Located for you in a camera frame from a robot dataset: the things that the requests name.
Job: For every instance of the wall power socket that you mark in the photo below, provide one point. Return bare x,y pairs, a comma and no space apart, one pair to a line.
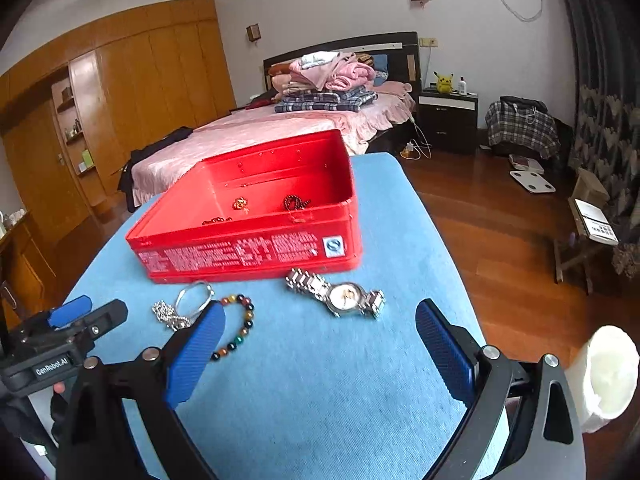
428,42

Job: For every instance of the white bottle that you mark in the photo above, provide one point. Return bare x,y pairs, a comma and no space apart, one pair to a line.
462,90

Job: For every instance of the red metal tin box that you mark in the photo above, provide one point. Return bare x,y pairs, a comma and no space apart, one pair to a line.
302,213

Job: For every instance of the patterned dark curtain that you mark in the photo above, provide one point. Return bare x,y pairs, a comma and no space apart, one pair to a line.
606,140

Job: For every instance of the black nightstand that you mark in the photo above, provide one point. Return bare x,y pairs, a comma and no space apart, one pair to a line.
449,121

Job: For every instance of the pile of folded clothes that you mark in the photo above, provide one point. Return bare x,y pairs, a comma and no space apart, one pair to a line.
324,80

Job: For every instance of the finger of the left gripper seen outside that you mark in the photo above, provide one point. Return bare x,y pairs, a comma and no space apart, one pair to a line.
70,312

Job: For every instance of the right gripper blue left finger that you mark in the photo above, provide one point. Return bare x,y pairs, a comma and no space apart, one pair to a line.
188,351

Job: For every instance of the plaid bag on chair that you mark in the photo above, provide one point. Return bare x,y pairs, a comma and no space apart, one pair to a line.
522,123

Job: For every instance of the white bathroom scale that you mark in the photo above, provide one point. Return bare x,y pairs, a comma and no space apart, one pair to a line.
532,181

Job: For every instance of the white paper roll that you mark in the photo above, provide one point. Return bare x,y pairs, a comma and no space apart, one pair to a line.
603,377

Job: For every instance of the blue table cloth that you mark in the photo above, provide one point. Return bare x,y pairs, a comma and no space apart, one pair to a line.
312,396

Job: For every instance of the yellow pikachu toy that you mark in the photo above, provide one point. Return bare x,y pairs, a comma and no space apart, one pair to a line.
444,83

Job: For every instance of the white box on stool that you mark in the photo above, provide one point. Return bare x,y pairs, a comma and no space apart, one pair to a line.
596,224

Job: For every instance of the gold ornate pendant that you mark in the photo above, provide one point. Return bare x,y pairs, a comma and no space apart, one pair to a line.
240,204

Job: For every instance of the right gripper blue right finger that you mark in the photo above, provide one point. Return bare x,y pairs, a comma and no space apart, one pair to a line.
452,350

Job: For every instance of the wooden wardrobe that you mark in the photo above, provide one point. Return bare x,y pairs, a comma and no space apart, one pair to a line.
74,110

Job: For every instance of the bed with pink cover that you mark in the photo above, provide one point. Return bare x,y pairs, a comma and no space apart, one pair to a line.
376,128

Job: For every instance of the small wooden stool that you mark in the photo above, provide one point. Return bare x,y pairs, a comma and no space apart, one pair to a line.
578,250

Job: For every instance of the silver wristwatch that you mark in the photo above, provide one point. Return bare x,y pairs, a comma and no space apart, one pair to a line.
340,299

